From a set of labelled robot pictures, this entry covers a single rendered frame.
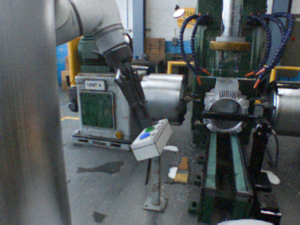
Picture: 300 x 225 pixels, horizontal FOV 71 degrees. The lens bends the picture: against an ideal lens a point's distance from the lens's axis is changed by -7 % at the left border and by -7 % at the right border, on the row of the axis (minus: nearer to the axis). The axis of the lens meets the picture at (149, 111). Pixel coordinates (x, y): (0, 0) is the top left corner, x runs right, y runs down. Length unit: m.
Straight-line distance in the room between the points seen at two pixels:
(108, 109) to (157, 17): 5.37
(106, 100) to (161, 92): 0.26
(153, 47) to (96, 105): 5.08
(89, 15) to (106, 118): 0.60
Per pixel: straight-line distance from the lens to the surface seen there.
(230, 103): 1.20
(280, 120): 1.03
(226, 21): 1.07
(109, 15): 0.62
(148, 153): 0.60
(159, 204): 0.79
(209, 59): 1.30
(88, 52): 1.12
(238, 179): 0.75
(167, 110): 1.00
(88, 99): 1.11
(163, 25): 6.27
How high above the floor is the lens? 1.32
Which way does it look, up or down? 17 degrees down
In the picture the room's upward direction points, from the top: straight up
